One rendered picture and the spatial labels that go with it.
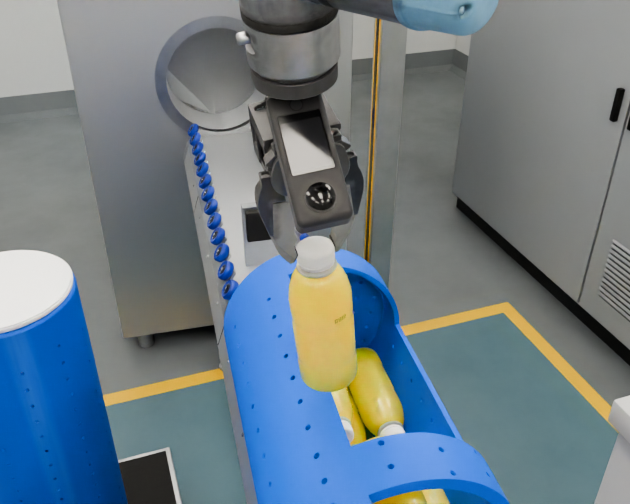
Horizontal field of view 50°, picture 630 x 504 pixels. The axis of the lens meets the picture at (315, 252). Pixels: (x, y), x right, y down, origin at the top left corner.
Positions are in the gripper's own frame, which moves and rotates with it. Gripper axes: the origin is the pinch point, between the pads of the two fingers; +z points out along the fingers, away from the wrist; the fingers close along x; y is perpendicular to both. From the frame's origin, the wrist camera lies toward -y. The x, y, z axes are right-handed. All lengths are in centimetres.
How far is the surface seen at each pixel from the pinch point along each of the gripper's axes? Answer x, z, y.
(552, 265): -135, 171, 120
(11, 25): 92, 159, 427
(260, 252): -3, 62, 64
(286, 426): 6.2, 23.7, -4.1
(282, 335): 2.9, 25.1, 10.3
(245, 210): -1, 51, 66
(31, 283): 44, 48, 56
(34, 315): 42, 46, 46
